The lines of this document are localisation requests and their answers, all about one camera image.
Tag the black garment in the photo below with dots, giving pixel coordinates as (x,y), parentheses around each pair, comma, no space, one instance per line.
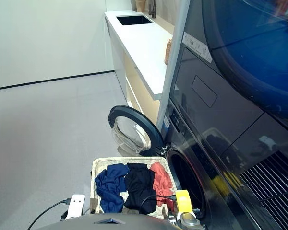
(139,187)

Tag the blue garment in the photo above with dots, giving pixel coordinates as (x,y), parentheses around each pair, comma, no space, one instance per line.
(110,187)

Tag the pale woven laundry basket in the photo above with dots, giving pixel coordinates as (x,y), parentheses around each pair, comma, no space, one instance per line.
(103,163)

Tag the round glass washing machine door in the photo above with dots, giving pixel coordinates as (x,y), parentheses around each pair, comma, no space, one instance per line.
(129,134)

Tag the grey washing machine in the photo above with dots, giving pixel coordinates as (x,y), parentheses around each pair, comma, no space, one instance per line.
(218,107)

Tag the small brown woven basket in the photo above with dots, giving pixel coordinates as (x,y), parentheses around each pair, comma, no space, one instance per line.
(168,51)

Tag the silver robot torso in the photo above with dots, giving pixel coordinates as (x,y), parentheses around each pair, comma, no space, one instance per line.
(86,222)

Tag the red garment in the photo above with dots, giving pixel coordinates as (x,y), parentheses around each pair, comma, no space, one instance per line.
(162,182)

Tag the blue label sticker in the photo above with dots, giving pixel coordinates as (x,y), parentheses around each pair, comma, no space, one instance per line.
(166,124)

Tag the white label sticker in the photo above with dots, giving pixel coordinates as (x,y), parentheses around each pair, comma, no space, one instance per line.
(196,48)

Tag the white counter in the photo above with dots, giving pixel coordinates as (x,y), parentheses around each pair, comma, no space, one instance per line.
(139,48)

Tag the round dark dryer door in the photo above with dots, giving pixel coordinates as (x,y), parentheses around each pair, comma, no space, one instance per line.
(254,48)

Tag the black sink basin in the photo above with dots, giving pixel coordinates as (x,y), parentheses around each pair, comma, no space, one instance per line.
(134,20)

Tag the dark faucet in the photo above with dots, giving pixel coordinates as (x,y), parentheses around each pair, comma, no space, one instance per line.
(153,12)

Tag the beige vase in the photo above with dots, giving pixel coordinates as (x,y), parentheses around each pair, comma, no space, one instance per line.
(140,6)

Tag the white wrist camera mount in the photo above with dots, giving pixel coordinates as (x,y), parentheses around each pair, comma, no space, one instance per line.
(183,201)
(75,206)

